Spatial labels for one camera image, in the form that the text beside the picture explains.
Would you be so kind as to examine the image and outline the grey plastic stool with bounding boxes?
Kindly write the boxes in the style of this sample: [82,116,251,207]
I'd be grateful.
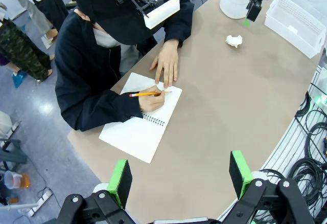
[0,138,28,172]

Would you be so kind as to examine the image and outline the white spiral notebook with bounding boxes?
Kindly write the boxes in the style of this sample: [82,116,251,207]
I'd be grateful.
[98,72,183,164]

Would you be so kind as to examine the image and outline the white perforated plastic basket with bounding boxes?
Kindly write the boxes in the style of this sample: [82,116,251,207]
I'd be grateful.
[264,0,327,59]

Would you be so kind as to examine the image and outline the white head-mounted camera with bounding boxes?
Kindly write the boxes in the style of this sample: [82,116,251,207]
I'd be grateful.
[109,0,181,30]

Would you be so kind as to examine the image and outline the white paper ball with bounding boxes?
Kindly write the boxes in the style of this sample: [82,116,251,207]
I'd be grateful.
[225,34,244,49]

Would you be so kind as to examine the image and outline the yellow pencil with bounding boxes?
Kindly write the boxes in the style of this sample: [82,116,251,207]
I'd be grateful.
[128,91,173,98]

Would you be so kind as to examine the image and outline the person's right hand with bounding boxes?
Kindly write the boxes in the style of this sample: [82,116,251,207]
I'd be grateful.
[137,85,167,114]

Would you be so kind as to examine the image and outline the person's left hand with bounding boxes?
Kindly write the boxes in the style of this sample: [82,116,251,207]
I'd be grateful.
[149,39,180,89]

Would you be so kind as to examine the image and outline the black coiled cable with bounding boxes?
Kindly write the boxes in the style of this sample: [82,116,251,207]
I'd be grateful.
[290,156,327,211]
[296,91,327,145]

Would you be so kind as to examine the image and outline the clear measuring jug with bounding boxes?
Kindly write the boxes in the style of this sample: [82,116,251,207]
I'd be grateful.
[3,170,32,190]

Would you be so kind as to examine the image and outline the white round trash bin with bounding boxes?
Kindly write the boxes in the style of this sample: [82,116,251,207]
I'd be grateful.
[219,0,252,20]

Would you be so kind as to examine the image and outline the white power strip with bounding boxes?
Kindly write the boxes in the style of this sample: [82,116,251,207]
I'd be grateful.
[27,187,54,217]

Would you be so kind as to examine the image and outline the person's left forearm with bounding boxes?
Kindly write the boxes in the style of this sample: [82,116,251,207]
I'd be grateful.
[162,0,195,49]

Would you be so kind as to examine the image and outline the person in black jacket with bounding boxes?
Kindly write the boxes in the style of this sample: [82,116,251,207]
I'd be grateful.
[54,0,195,132]

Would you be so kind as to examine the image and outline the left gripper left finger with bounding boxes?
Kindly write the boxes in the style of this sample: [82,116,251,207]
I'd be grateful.
[57,159,134,224]

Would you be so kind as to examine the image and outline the person's right forearm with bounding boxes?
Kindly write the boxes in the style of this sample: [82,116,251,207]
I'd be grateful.
[60,90,144,132]

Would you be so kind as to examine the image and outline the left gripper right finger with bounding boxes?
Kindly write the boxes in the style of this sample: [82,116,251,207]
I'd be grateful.
[228,150,315,224]

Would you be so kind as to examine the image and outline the black cap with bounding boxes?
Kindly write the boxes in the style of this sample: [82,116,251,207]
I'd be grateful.
[70,0,167,46]

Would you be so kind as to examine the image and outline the white wire rack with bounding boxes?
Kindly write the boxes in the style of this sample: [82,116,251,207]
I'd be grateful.
[260,64,327,224]

